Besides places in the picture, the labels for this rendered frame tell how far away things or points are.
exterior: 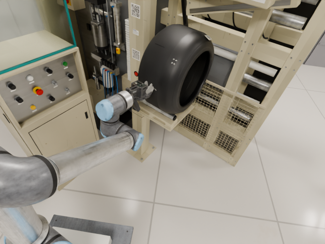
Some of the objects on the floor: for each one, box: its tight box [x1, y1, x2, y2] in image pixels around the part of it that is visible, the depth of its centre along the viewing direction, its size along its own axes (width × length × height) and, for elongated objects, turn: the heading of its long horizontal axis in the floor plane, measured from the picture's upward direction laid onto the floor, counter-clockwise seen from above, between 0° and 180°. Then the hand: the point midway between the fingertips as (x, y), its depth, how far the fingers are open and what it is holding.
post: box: [128, 0, 157, 155], centre depth 145 cm, size 13×13×250 cm
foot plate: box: [126, 142, 157, 163], centre depth 234 cm, size 27×27×2 cm
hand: (151, 88), depth 115 cm, fingers closed
